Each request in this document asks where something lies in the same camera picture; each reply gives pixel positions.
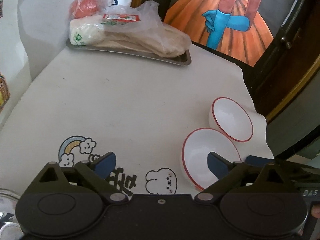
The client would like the white bowl red rim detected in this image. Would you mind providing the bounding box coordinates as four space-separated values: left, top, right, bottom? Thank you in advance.
180 128 241 190
208 97 254 142

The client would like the glass jar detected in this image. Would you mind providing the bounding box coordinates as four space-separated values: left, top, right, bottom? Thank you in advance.
0 189 23 240

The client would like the steel tray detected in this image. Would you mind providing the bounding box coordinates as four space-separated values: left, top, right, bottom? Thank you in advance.
66 39 192 66

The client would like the coloured houses drawing sheet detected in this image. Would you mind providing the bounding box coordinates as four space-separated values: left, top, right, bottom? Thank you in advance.
0 75 10 111

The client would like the white packaged food roll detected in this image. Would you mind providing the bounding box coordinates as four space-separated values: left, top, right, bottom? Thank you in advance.
68 13 141 47

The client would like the orange dress blue glove painting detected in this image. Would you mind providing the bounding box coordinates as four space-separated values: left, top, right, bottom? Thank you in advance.
164 0 273 67

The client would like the plastic bag of flatbread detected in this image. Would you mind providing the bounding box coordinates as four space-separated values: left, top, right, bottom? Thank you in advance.
98 1 191 58

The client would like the red tomato in bag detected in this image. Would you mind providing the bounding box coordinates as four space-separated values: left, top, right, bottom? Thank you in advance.
69 0 100 19

